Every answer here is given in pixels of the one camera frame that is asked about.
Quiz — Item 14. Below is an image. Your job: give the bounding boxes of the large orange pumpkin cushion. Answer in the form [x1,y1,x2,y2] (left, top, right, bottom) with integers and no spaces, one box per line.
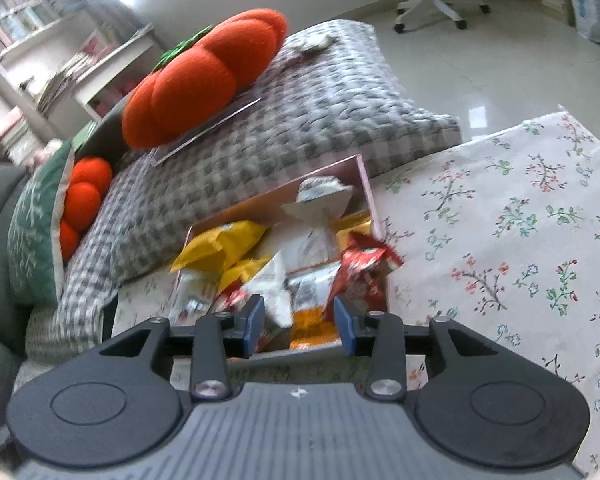
[121,8,289,150]

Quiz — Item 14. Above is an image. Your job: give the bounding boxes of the orange and white snack packet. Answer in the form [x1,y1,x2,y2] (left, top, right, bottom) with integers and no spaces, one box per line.
[286,264,342,352]

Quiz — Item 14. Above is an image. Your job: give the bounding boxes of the pink cardboard box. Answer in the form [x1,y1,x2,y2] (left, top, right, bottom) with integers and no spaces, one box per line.
[171,154,397,357]

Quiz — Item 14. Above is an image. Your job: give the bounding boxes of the white pecan snack packet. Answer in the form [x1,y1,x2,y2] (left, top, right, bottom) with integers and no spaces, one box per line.
[280,176,355,222]
[240,252,295,330]

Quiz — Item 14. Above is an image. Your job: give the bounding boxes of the green leaf-print cushion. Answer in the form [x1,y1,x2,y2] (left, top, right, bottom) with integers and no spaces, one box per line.
[7,141,77,307]

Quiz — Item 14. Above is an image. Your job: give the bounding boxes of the white bookshelf with books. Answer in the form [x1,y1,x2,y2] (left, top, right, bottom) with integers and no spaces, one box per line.
[0,0,156,161]

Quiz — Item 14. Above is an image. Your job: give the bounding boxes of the small orange pumpkin cushion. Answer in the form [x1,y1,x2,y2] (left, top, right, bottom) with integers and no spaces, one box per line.
[59,156,114,261]

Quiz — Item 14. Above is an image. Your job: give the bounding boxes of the red snack packet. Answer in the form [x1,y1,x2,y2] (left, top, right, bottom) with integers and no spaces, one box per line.
[324,232,405,312]

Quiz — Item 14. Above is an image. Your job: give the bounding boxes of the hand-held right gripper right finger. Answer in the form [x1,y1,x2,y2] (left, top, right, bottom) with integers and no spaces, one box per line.
[333,296,487,401]

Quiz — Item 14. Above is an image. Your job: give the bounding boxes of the small white cloth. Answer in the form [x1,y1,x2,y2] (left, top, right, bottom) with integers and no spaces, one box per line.
[285,32,337,61]

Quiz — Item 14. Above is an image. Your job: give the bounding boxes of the floral tablecloth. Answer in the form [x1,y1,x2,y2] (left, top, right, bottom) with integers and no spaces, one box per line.
[111,105,600,478]

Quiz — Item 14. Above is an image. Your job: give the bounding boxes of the grey checked blanket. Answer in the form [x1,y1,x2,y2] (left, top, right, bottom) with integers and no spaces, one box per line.
[24,19,463,361]

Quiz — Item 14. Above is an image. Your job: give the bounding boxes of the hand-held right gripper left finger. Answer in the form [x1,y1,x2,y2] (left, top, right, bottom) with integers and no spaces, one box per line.
[100,294,267,402]

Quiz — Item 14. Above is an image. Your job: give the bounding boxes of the yellow snack packet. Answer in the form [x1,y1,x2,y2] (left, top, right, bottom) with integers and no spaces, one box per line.
[170,220,272,275]

